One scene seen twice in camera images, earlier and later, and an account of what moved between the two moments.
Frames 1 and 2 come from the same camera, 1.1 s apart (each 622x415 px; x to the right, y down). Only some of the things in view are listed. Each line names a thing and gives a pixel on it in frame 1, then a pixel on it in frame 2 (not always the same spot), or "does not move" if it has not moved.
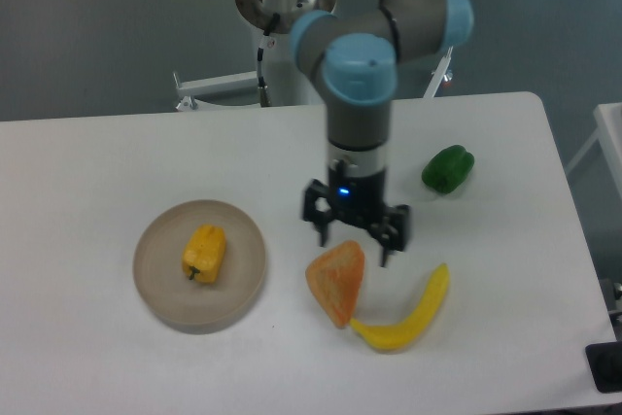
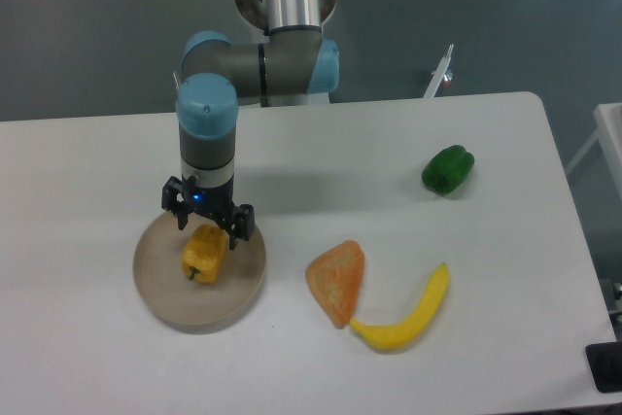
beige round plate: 165,291 does not move
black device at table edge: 604,362 does not move
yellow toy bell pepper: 204,253 does not move
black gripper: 358,200 → 214,203
